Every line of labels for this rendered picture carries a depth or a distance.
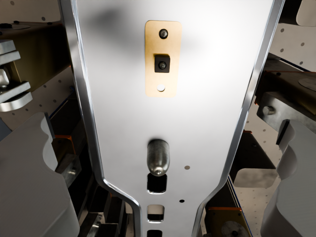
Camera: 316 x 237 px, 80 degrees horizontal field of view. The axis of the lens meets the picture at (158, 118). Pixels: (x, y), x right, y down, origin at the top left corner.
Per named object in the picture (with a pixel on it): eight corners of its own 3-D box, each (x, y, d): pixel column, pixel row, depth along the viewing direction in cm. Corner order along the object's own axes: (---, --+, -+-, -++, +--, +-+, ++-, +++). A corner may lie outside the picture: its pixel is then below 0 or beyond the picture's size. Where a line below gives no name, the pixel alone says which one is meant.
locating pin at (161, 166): (168, 149, 30) (169, 183, 25) (147, 149, 30) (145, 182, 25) (169, 133, 29) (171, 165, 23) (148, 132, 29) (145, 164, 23)
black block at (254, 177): (232, 110, 59) (286, 189, 34) (201, 109, 59) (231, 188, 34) (236, 95, 57) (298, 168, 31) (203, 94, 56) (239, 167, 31)
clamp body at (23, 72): (109, 42, 49) (29, 105, 19) (71, 40, 49) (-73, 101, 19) (106, 12, 46) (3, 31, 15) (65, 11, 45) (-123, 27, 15)
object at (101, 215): (125, 139, 65) (105, 224, 40) (117, 139, 65) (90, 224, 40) (125, 130, 63) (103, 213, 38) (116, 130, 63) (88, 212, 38)
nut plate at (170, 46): (175, 96, 24) (176, 100, 23) (145, 95, 24) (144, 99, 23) (182, 21, 19) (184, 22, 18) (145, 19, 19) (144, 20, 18)
